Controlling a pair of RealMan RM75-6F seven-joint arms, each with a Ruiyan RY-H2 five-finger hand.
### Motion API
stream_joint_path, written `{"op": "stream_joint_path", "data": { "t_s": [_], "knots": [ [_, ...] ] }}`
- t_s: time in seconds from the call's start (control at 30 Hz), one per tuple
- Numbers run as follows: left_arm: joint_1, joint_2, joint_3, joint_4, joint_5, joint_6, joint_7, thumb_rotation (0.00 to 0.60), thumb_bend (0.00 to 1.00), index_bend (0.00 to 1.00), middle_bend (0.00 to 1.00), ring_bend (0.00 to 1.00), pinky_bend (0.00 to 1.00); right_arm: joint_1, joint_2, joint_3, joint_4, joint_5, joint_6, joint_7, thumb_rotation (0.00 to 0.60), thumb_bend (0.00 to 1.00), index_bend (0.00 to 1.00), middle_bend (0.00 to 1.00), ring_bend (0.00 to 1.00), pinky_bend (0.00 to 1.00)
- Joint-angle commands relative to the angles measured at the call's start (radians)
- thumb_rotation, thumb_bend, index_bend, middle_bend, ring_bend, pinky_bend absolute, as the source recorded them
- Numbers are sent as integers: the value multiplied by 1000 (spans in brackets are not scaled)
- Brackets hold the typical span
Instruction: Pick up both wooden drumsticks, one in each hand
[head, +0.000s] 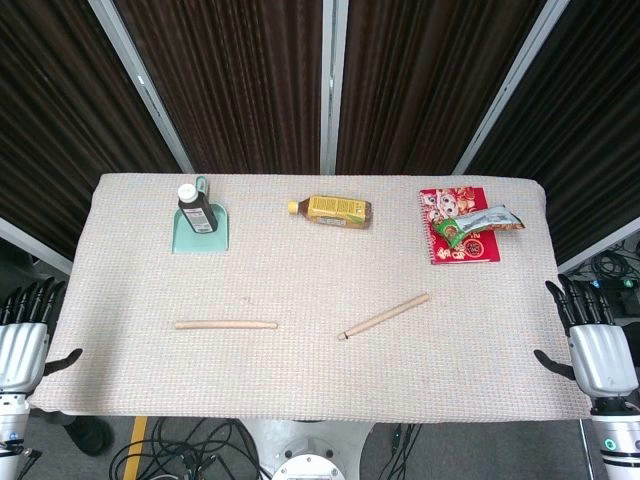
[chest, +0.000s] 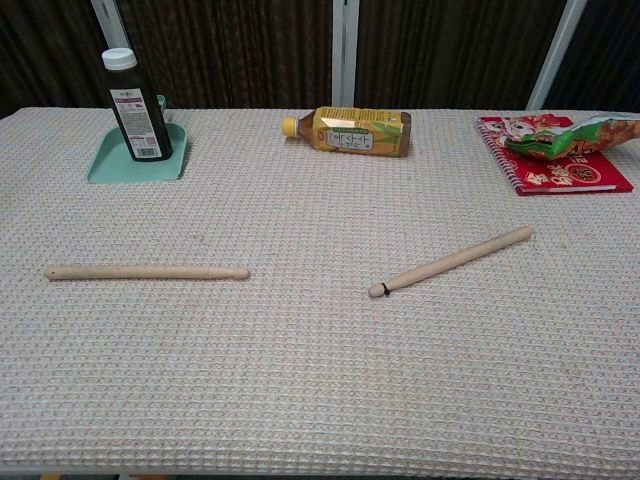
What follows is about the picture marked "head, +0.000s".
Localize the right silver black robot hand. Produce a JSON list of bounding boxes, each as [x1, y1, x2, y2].
[[533, 273, 640, 400]]

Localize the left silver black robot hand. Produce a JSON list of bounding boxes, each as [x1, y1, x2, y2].
[[0, 277, 84, 396]]

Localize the plain wooden stick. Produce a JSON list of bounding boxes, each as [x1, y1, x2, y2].
[[174, 320, 279, 332]]

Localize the wooden stick with grooved tip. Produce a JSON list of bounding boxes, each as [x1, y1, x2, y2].
[[336, 292, 432, 343]]

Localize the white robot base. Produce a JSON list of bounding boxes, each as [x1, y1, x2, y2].
[[239, 418, 377, 480]]

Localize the black power strip with lights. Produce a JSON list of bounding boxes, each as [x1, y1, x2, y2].
[[589, 276, 640, 295]]

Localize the black shoe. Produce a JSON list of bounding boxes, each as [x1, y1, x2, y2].
[[63, 414, 115, 457]]

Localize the red spiral notebook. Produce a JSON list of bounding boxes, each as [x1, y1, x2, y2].
[[417, 186, 502, 266]]

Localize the green silver snack wrapper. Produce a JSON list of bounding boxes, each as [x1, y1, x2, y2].
[[431, 204, 527, 249]]

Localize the mint green dustpan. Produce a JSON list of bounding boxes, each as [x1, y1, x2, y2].
[[171, 175, 232, 253]]

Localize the dark bottle with white cap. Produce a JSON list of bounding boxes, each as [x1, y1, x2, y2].
[[177, 183, 220, 235]]

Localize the dark brown ribbed partition panel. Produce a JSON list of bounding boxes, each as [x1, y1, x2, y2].
[[468, 0, 640, 264], [113, 0, 324, 176], [335, 0, 547, 176], [0, 0, 182, 262]]

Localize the beige woven tablecloth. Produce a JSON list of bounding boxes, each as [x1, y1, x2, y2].
[[27, 172, 592, 422]]

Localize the yellow labelled tea bottle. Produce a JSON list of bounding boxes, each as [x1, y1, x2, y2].
[[287, 194, 374, 231]]

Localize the black floor cable bundle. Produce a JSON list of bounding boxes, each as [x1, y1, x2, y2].
[[109, 416, 262, 480], [375, 422, 425, 480]]

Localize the grey metal partition post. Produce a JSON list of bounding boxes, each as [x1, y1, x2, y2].
[[318, 0, 350, 176], [451, 0, 572, 176], [87, 0, 195, 175]]

